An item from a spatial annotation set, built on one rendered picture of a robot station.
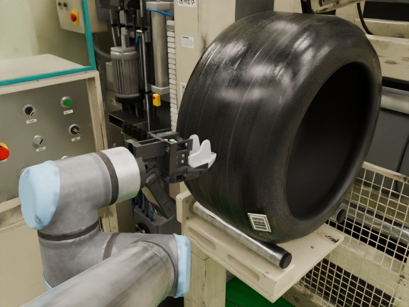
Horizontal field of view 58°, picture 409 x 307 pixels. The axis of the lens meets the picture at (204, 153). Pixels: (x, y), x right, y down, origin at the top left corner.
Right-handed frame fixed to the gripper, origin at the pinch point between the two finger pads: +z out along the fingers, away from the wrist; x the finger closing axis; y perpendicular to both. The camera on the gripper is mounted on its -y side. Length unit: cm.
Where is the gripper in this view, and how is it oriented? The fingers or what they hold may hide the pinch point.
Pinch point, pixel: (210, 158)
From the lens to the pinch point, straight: 77.4
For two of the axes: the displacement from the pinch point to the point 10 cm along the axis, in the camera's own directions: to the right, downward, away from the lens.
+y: 0.9, -9.2, -3.7
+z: 7.3, -2.0, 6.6
